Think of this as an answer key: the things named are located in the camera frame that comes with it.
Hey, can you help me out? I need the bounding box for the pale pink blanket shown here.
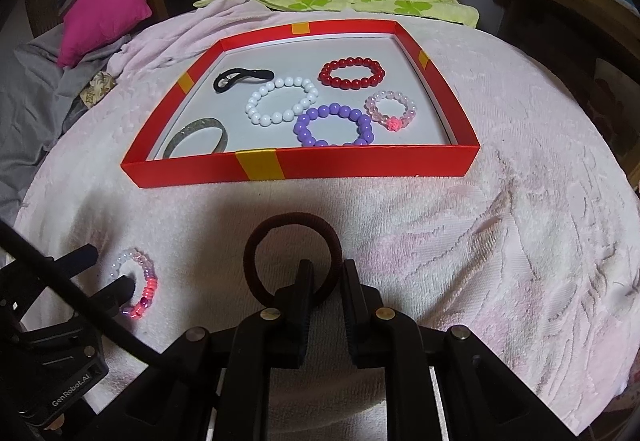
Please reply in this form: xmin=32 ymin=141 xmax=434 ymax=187
xmin=12 ymin=0 xmax=636 ymax=437

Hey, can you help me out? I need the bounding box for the black cable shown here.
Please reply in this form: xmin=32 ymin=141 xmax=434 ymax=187
xmin=0 ymin=220 xmax=173 ymax=369

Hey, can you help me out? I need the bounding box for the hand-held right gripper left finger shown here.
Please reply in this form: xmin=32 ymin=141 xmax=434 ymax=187
xmin=115 ymin=260 xmax=317 ymax=441

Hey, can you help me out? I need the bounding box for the pink bracelet with rose bead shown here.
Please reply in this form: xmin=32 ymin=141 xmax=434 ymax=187
xmin=365 ymin=90 xmax=418 ymax=131

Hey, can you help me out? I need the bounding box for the black hair tie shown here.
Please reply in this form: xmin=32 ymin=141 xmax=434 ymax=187
xmin=213 ymin=68 xmax=276 ymax=94

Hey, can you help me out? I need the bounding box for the dark brown hair tie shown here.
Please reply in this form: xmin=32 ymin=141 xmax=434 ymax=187
xmin=243 ymin=212 xmax=344 ymax=309

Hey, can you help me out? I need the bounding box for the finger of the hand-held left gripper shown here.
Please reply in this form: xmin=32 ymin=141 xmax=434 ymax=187
xmin=47 ymin=243 xmax=99 ymax=279
xmin=75 ymin=273 xmax=137 ymax=319

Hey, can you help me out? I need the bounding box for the red cardboard box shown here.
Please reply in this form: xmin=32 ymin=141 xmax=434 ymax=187
xmin=121 ymin=20 xmax=480 ymax=189

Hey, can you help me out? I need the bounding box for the pink and white bead bracelet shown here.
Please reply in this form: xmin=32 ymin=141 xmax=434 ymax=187
xmin=109 ymin=247 xmax=160 ymax=319

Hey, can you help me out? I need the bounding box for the small floral pouch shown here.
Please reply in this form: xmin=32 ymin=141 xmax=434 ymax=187
xmin=80 ymin=70 xmax=118 ymax=109

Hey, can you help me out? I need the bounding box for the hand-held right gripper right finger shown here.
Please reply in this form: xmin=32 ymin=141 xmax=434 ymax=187
xmin=342 ymin=259 xmax=566 ymax=441

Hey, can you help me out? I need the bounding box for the magenta pillow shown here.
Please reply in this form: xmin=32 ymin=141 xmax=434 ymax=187
xmin=56 ymin=0 xmax=152 ymax=68

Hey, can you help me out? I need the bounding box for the grey cloth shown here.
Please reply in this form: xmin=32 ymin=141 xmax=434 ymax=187
xmin=0 ymin=28 xmax=133 ymax=222

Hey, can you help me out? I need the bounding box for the grey bangle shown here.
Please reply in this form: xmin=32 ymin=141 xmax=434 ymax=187
xmin=161 ymin=118 xmax=229 ymax=158

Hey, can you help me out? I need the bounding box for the purple bead bracelet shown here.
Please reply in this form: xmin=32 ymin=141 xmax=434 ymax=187
xmin=292 ymin=104 xmax=375 ymax=147

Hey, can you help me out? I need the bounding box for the red bead bracelet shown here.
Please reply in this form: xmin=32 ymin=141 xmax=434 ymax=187
xmin=318 ymin=57 xmax=386 ymax=89

